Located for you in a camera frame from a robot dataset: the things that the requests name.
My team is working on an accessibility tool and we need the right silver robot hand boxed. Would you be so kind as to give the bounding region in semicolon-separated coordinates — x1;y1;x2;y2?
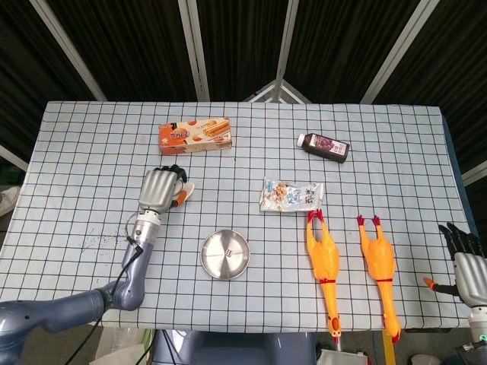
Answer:
423;222;487;307

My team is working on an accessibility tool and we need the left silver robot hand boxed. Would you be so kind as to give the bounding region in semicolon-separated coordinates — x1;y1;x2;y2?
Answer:
137;163;189;212

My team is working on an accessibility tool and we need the white paper cup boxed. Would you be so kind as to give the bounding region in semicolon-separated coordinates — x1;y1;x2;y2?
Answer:
175;181;196;206

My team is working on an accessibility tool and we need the round metal plate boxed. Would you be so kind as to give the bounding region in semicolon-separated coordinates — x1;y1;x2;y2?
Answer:
199;228;252;281

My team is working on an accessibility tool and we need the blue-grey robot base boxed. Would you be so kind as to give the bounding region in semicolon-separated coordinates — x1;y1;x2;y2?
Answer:
151;329;317;365

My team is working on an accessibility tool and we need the orange biscuit box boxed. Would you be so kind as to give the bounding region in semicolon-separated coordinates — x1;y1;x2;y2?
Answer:
158;116;234;157

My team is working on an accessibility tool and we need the grey sneaker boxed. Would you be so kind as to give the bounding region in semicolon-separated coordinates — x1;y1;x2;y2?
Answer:
409;353;439;365
0;186;21;217

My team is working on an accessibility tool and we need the yellow rubber chicken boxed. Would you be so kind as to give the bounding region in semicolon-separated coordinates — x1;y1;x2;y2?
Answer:
356;214;402;344
306;208;340;345

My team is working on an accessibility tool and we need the blue checkered tablecloth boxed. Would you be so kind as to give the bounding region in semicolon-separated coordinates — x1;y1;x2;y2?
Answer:
0;100;481;335

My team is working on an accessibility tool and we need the crumpled snack bag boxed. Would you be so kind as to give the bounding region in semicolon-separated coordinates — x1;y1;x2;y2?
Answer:
259;177;325;214

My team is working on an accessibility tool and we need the white bag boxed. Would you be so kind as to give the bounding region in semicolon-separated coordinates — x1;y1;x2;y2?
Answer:
317;348;369;365

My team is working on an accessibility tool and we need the clear plastic bag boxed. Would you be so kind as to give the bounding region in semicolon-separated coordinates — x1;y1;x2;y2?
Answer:
91;325;154;365

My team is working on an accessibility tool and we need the dark juice bottle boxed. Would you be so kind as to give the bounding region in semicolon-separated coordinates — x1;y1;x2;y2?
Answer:
295;132;352;164

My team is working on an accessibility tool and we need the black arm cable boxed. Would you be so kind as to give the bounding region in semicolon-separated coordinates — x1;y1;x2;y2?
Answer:
64;214;144;365

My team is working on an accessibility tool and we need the white aluminium frame beam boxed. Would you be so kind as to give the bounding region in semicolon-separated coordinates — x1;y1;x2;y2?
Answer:
177;0;212;102
461;161;487;187
0;144;30;173
30;0;108;102
273;0;301;83
359;0;435;104

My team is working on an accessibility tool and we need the yellow post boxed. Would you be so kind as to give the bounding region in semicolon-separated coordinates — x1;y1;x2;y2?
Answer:
382;330;397;365

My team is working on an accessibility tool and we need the triangular white frame bracket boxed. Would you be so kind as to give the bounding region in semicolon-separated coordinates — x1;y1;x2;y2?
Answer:
243;78;314;103

